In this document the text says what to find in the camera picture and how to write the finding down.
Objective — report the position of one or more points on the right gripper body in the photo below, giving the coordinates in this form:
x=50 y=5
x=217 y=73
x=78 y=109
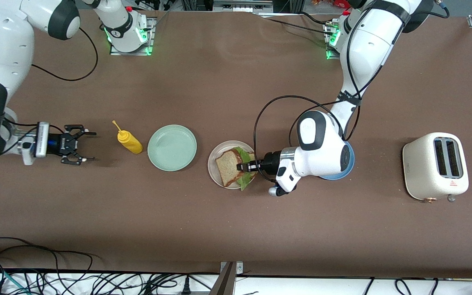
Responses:
x=60 y=143

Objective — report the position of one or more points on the green lettuce leaf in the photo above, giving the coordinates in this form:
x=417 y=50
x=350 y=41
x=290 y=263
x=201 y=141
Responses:
x=245 y=178

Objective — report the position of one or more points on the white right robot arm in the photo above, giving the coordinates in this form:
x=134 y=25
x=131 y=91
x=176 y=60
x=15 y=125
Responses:
x=2 y=45

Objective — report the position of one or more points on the blue plate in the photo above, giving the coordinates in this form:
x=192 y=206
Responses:
x=334 y=177

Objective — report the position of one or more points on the beige plate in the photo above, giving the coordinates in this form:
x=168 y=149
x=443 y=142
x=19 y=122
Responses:
x=219 y=148

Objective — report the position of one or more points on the mint green plate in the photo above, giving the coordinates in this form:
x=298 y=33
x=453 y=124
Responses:
x=172 y=147

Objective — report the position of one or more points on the yellow mustard squeeze bottle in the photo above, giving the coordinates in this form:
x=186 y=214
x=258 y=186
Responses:
x=131 y=142

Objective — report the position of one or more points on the white two-slot toaster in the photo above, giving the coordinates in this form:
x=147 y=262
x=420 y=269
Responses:
x=420 y=168

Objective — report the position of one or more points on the black power plug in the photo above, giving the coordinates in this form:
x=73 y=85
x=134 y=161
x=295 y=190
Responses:
x=186 y=287

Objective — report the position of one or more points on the red snack packet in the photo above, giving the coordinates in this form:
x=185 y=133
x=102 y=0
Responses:
x=338 y=3

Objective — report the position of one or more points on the aluminium profile post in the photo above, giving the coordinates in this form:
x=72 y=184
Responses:
x=225 y=282

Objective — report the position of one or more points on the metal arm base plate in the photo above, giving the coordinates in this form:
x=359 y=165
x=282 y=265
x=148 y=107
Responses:
x=150 y=39
x=332 y=56

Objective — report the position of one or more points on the aluminium cross rail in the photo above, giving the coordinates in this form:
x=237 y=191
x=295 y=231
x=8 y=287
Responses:
x=240 y=6

